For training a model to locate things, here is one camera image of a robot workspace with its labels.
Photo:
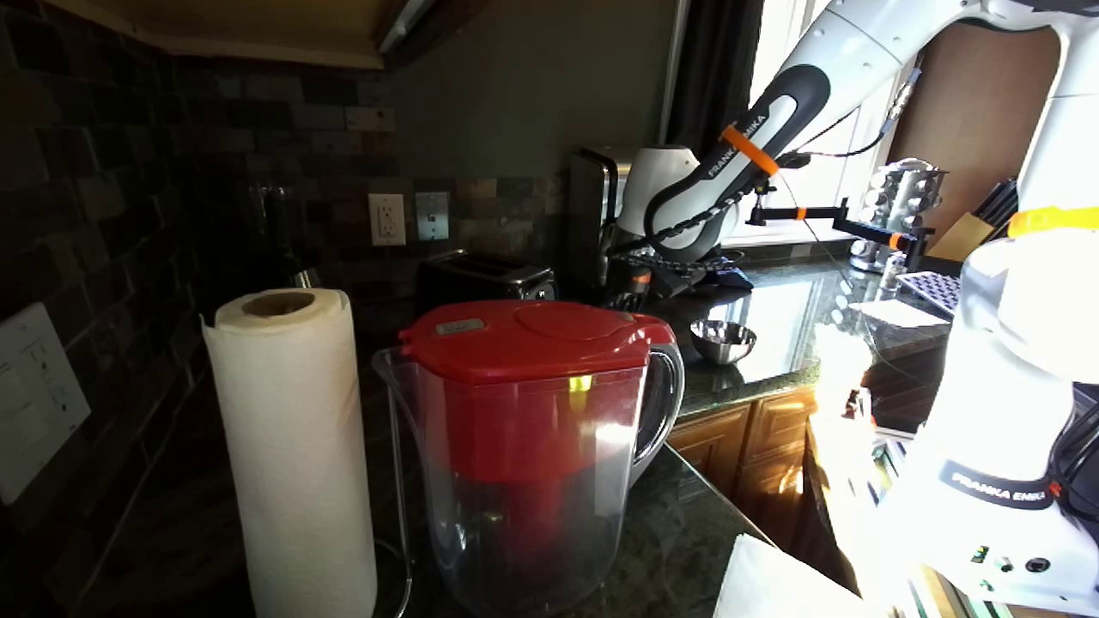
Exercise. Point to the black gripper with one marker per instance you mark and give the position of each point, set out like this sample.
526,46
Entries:
691,283

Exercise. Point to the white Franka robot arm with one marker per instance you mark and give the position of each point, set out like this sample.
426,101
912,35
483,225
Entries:
1008,379

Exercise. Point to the black robot base connector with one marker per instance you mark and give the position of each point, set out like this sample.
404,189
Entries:
1079,465

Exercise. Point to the black coffee maker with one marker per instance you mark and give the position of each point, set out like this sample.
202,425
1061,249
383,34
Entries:
594,225

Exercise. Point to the wooden lower cabinet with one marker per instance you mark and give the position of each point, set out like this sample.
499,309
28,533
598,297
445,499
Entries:
742,458

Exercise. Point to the wooden cabinet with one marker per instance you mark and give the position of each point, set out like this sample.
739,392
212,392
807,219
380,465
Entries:
263,30
742,458

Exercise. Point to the black chrome toaster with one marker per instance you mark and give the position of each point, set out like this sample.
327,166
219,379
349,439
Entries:
483,278

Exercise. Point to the dark curtain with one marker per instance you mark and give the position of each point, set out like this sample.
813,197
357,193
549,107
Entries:
708,71

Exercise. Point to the red lid water pitcher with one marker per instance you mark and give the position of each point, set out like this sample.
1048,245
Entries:
526,433

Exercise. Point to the striped blue cloth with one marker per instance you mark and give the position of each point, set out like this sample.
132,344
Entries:
928,294

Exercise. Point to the wooden knife block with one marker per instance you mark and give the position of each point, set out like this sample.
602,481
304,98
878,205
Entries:
966,227

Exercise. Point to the white paper sheet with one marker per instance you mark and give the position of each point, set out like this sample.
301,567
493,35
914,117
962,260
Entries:
779,584

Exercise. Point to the yellow tape band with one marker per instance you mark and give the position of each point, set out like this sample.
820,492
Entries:
1054,222

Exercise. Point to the white paper towel roll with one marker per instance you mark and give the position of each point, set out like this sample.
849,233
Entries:
295,458

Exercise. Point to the wooden upper cabinet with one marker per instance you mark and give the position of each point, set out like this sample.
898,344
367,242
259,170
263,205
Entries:
263,30

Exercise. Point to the small wall outlet plate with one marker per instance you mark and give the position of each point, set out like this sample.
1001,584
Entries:
435,213

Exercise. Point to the white wall outlet plate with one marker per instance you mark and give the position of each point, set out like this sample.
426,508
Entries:
388,219

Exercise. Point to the white wall switch plate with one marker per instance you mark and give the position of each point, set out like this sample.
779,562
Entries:
35,399

